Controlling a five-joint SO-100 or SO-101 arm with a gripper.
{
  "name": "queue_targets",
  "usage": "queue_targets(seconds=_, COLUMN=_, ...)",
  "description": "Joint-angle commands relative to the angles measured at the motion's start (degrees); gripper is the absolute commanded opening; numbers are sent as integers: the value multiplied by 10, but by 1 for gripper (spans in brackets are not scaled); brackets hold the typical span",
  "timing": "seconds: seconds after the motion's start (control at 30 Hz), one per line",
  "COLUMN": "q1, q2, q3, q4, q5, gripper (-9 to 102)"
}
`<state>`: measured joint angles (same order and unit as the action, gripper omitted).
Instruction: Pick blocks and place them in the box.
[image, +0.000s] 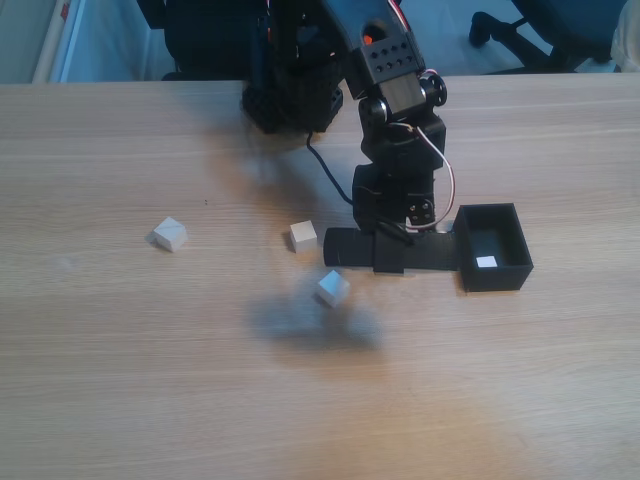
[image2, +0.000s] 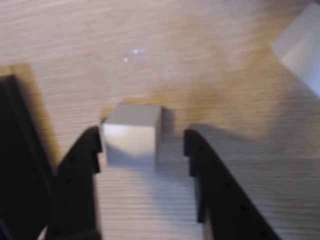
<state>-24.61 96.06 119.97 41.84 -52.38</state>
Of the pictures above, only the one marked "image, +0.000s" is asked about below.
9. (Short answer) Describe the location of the black camera cable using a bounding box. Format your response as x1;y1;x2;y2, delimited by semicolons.
305;129;357;205

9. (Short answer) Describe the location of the white red servo cable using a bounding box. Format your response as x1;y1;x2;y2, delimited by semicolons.
389;122;460;234

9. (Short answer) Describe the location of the black open box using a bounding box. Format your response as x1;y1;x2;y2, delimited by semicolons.
452;202;535;294

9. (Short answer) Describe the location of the person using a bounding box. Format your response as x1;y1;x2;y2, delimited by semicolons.
612;0;640;74

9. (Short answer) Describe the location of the black oval camera box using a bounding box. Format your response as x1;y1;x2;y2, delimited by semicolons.
322;226;460;275

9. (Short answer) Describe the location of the dark blue office chair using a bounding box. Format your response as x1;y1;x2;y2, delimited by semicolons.
469;0;619;75

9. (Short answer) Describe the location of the white panel red mark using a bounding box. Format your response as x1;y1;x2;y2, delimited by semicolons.
32;0;86;84

